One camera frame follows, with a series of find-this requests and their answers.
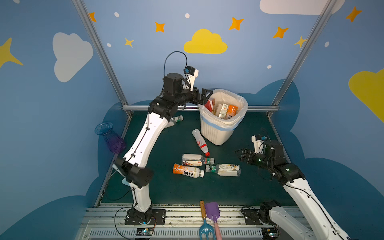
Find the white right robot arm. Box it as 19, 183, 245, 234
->
235, 140, 350, 240

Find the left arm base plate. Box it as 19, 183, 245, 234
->
125, 208, 167, 226

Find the light blue toy trowel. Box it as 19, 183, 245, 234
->
113, 164, 131, 187

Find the left green circuit board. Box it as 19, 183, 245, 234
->
136, 228, 154, 237

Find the clear bottle green white label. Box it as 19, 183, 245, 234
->
165, 116, 184, 128

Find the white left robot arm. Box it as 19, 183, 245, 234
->
114, 87, 213, 214

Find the aluminium frame post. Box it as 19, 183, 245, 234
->
72, 0, 128, 107
267, 0, 338, 119

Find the clear square bottle green cap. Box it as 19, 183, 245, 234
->
205, 164, 241, 177

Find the white bin liner bag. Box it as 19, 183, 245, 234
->
199, 89, 248, 131

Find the clear bottle white orange label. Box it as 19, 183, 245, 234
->
182, 154, 215, 167

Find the white bottle red label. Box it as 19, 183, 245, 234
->
192, 129, 210, 157

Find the orange label juice bottle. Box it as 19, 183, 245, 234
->
173, 164, 205, 178

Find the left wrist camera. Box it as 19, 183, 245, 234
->
184, 66, 199, 91

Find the purple plastic vase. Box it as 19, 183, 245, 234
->
95, 122, 126, 154

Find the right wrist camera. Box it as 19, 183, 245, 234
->
251, 135, 268, 154

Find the purple toy shovel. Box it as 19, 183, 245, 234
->
205, 202, 222, 240

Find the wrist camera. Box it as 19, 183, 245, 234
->
184, 66, 199, 91
251, 135, 268, 154

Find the right green circuit board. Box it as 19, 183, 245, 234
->
262, 228, 280, 240

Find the green circuit board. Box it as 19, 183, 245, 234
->
136, 228, 154, 237
262, 228, 280, 240

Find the aluminium frame back rail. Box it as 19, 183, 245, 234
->
122, 105, 279, 112

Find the aluminium frame left post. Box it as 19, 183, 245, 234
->
72, 0, 128, 107

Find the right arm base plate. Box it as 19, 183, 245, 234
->
241, 208, 269, 226

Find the gold red label tea bottle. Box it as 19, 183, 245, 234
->
204, 98, 216, 114

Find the white ribbed trash bin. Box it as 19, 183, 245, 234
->
201, 123, 234, 146

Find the orange white tea bottle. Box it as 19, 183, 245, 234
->
225, 105, 238, 120

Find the blue toy garden fork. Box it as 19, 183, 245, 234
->
199, 201, 216, 240

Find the aluminium frame right post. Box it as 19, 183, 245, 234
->
267, 0, 338, 119

